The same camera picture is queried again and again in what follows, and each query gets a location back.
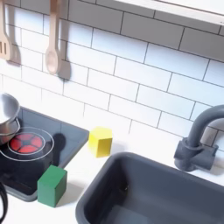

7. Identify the wooden spoon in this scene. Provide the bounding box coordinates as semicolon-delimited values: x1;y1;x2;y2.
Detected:
45;0;62;75

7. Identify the grey tap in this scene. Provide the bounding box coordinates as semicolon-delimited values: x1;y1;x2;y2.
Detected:
173;104;224;172

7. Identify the white shelf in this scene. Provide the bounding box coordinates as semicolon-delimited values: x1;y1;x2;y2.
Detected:
114;0;224;26

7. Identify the steel pot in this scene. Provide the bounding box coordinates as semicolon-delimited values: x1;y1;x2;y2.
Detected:
0;92;22;146

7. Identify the wooden slotted spatula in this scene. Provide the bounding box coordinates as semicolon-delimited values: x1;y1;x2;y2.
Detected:
0;0;13;61

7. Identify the green block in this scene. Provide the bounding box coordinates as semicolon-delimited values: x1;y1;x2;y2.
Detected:
37;164;68;208

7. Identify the yellow block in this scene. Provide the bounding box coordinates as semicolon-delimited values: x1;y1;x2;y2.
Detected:
87;126;114;158

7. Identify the grey sink basin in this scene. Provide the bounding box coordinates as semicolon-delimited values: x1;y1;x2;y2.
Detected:
75;151;224;224

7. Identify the black stove top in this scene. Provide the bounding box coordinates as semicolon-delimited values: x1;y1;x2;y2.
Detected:
0;106;90;203

